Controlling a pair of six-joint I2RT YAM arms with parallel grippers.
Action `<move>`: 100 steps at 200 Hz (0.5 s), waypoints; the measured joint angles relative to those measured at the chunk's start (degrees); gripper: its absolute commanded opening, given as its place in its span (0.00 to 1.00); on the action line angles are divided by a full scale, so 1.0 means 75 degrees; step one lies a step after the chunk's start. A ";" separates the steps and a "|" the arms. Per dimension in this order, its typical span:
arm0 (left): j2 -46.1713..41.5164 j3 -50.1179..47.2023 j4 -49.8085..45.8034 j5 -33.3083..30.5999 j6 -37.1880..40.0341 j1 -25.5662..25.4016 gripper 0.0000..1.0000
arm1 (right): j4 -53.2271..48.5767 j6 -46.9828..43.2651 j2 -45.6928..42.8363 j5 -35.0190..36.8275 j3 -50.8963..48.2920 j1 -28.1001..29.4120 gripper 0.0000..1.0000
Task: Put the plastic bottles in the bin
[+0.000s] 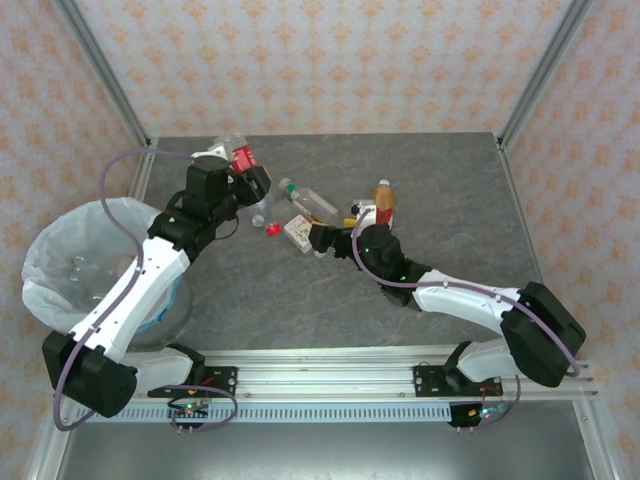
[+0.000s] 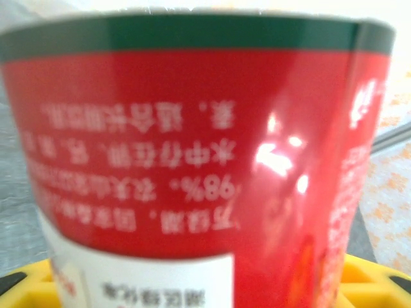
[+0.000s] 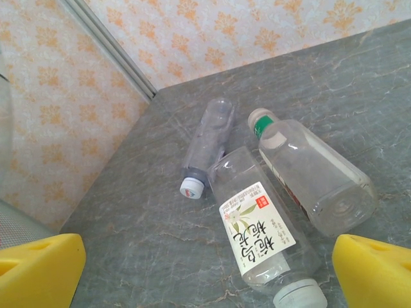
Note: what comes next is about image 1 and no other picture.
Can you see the white bag trash bin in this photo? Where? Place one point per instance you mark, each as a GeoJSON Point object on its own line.
{"type": "Point", "coordinates": [50, 260]}

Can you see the orange tea bottle red label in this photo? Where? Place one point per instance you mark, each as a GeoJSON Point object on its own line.
{"type": "Point", "coordinates": [384, 200]}

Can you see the long aluminium mounting rail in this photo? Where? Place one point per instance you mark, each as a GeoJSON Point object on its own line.
{"type": "Point", "coordinates": [325, 375]}

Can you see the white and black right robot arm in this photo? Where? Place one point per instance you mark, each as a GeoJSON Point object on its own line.
{"type": "Point", "coordinates": [460, 297]}

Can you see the clear bottle with red label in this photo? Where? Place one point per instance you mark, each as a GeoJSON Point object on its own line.
{"type": "Point", "coordinates": [243, 157]}

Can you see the clear bottle with green cap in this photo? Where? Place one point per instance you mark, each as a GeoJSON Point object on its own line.
{"type": "Point", "coordinates": [315, 202]}

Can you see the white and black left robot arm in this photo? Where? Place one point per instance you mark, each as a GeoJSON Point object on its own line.
{"type": "Point", "coordinates": [150, 280]}

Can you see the small white carton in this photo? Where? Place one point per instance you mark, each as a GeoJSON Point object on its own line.
{"type": "Point", "coordinates": [299, 232]}

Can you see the aluminium frame post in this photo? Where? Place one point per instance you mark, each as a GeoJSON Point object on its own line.
{"type": "Point", "coordinates": [545, 70]}
{"type": "Point", "coordinates": [100, 70]}

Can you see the small circuit board with LEDs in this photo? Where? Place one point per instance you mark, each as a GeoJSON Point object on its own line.
{"type": "Point", "coordinates": [475, 414]}
{"type": "Point", "coordinates": [189, 411]}

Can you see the clear crushed plastic bottle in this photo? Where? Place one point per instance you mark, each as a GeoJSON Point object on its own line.
{"type": "Point", "coordinates": [80, 267]}

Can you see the grey metal base plate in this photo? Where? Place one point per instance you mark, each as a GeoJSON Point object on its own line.
{"type": "Point", "coordinates": [325, 455]}

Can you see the red bottle cap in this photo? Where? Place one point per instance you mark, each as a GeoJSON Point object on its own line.
{"type": "Point", "coordinates": [271, 230]}

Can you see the aluminium table side rail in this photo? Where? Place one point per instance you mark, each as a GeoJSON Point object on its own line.
{"type": "Point", "coordinates": [530, 240]}
{"type": "Point", "coordinates": [142, 175]}

